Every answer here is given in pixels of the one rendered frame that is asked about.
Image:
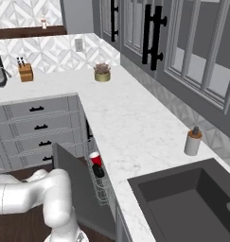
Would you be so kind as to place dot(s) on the small white bottle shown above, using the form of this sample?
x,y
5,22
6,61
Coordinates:
x,y
44,24

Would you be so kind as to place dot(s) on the grey base cupboard door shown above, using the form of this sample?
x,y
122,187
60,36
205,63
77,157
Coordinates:
x,y
121,227

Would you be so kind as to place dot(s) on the dark wooden shelf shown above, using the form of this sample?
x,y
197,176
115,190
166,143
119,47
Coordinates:
x,y
28,31

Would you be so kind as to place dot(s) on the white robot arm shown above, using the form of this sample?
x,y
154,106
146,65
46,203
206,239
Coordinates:
x,y
56,198

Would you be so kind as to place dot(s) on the wooden knife block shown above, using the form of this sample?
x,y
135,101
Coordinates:
x,y
26,73

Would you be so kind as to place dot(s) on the white wall socket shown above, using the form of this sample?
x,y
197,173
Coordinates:
x,y
78,44

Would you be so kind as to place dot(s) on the white soap dispenser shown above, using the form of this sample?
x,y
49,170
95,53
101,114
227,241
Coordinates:
x,y
192,144

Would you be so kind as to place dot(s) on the dark grey sink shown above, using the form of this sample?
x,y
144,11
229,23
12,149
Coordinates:
x,y
189,201

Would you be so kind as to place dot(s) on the red cup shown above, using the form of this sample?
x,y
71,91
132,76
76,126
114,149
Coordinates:
x,y
95,157

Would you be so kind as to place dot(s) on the grey dishwasher door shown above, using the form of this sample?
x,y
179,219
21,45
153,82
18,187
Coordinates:
x,y
78,189

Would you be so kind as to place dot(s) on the potted plant in yellow pot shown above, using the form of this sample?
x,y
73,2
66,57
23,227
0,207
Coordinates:
x,y
102,75

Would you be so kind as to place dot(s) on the black bowl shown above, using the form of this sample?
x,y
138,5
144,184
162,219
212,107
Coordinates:
x,y
98,171

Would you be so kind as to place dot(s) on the grey glass cupboard door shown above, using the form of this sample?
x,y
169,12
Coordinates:
x,y
195,47
133,25
105,19

